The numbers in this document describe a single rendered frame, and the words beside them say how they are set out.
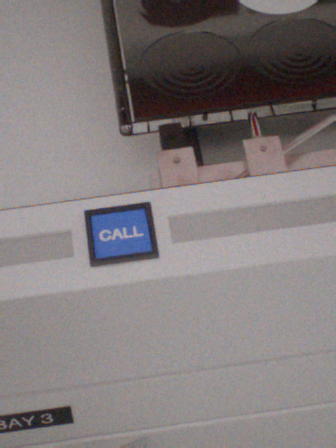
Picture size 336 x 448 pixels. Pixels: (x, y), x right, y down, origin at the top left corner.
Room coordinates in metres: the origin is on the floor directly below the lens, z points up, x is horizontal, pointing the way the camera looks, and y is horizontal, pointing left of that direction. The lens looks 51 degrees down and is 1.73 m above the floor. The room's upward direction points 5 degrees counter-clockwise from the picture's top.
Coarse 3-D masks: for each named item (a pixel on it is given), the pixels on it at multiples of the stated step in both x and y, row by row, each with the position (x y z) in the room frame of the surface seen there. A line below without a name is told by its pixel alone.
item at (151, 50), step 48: (144, 0) 1.00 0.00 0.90; (192, 0) 0.99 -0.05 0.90; (144, 48) 0.92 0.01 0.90; (192, 48) 0.92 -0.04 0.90; (240, 48) 0.91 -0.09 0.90; (288, 48) 0.90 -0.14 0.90; (144, 96) 0.85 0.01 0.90; (192, 96) 0.85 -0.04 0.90; (240, 96) 0.84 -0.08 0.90; (288, 96) 0.84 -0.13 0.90
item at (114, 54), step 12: (108, 12) 0.98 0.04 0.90; (108, 24) 0.96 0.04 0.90; (108, 36) 0.94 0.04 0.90; (108, 48) 0.92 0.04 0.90; (120, 48) 0.93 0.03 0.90; (108, 60) 0.91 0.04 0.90; (120, 60) 0.90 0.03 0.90; (120, 72) 0.89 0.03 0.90; (120, 84) 0.87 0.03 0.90; (120, 96) 0.85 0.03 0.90; (120, 108) 0.84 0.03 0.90; (120, 120) 0.82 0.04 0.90; (132, 120) 0.82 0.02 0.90
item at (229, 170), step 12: (288, 156) 0.78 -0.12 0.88; (300, 156) 0.78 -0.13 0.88; (312, 156) 0.77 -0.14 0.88; (324, 156) 0.77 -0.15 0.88; (204, 168) 0.77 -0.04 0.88; (216, 168) 0.77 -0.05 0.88; (228, 168) 0.77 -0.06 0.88; (240, 168) 0.77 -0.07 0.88; (288, 168) 0.76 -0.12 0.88; (300, 168) 0.76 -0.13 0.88; (156, 180) 0.76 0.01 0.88; (204, 180) 0.76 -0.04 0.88; (216, 180) 0.75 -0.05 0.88
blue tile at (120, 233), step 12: (96, 216) 0.65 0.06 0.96; (108, 216) 0.65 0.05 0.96; (120, 216) 0.65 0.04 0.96; (132, 216) 0.65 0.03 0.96; (144, 216) 0.65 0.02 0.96; (96, 228) 0.64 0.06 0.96; (108, 228) 0.64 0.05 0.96; (120, 228) 0.64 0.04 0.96; (132, 228) 0.64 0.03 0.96; (144, 228) 0.63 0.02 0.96; (96, 240) 0.63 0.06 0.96; (108, 240) 0.62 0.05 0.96; (120, 240) 0.62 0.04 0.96; (132, 240) 0.62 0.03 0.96; (144, 240) 0.62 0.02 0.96; (96, 252) 0.61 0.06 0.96; (108, 252) 0.61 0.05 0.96; (120, 252) 0.61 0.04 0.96; (132, 252) 0.61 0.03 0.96
